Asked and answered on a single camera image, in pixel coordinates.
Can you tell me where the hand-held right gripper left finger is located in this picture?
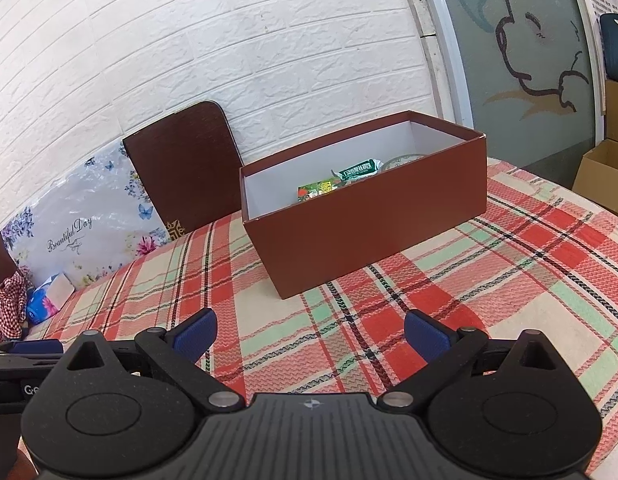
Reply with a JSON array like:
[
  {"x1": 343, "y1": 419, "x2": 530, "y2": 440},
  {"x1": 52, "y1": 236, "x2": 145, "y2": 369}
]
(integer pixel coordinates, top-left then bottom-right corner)
[{"x1": 64, "y1": 308, "x2": 244, "y2": 409}]

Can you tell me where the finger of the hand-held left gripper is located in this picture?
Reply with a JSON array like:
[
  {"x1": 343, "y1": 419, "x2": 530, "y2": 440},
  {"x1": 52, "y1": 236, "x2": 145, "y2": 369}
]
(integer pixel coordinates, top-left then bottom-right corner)
[{"x1": 0, "y1": 339, "x2": 64, "y2": 361}]

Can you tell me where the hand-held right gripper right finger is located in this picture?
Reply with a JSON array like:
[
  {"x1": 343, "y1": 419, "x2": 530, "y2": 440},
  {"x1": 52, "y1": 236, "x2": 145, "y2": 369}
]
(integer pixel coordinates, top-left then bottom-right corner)
[{"x1": 376, "y1": 310, "x2": 557, "y2": 408}]

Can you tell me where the brown cardboard storage box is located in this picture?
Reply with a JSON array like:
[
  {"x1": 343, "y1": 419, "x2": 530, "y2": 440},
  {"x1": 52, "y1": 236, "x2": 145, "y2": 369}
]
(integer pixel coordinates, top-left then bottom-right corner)
[{"x1": 239, "y1": 110, "x2": 488, "y2": 301}]

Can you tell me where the white and teal packet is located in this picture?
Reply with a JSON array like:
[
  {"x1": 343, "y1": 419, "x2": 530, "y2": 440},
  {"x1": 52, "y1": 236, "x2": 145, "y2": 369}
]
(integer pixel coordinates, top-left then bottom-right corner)
[{"x1": 381, "y1": 153, "x2": 430, "y2": 173}]

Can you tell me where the small green packet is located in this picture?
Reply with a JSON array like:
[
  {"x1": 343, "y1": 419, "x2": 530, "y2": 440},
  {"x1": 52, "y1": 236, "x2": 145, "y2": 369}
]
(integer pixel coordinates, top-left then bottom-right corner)
[{"x1": 331, "y1": 158, "x2": 380, "y2": 183}]

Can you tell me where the large green snack packet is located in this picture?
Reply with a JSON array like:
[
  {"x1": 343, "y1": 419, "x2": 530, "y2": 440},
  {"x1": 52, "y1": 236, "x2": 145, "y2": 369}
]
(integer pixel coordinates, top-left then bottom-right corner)
[{"x1": 297, "y1": 180, "x2": 340, "y2": 202}]

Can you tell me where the blue tissue packet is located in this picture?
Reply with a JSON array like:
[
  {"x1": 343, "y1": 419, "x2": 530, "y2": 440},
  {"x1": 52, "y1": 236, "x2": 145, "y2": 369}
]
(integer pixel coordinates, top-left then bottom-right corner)
[{"x1": 26, "y1": 272, "x2": 76, "y2": 326}]

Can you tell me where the red checkered cloth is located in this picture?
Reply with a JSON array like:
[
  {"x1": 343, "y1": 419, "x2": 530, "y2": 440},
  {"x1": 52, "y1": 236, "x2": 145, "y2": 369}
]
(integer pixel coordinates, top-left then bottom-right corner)
[{"x1": 0, "y1": 269, "x2": 34, "y2": 343}]

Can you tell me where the red plaid blanket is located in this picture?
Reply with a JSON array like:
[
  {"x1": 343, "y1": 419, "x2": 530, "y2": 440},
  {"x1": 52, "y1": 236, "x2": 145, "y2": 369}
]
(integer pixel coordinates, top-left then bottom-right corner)
[{"x1": 26, "y1": 157, "x2": 618, "y2": 480}]

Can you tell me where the dark brown wooden board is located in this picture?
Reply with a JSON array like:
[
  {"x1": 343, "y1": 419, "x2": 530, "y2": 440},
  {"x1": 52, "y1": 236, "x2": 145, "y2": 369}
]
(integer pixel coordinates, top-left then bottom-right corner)
[{"x1": 0, "y1": 234, "x2": 17, "y2": 286}]

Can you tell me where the floral bedding package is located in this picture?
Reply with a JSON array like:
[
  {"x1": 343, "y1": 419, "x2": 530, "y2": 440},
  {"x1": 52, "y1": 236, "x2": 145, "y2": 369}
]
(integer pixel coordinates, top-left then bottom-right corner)
[{"x1": 1, "y1": 140, "x2": 176, "y2": 291}]

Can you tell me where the brown box lid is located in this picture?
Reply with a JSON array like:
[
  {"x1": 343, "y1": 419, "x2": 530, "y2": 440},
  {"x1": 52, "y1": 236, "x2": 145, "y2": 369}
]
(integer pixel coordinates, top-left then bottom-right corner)
[{"x1": 123, "y1": 101, "x2": 244, "y2": 245}]

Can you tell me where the large cardboard box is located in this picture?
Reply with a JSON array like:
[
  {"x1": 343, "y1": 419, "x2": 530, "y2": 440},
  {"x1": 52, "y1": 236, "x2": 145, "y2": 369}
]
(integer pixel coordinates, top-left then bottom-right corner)
[{"x1": 573, "y1": 139, "x2": 618, "y2": 218}]

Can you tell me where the frosted glass door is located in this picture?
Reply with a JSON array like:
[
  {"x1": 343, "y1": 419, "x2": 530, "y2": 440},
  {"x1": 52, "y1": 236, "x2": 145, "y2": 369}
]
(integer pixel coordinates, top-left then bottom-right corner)
[{"x1": 431, "y1": 0, "x2": 607, "y2": 181}]

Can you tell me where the dark blue chair back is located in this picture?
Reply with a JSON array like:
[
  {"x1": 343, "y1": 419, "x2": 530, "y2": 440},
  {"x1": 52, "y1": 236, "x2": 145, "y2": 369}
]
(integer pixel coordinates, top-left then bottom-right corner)
[{"x1": 600, "y1": 12, "x2": 618, "y2": 86}]

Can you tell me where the white door frame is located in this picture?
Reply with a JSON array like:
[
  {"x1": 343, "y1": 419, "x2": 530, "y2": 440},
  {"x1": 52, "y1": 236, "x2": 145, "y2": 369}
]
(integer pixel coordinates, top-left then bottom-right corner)
[{"x1": 411, "y1": 0, "x2": 474, "y2": 131}]

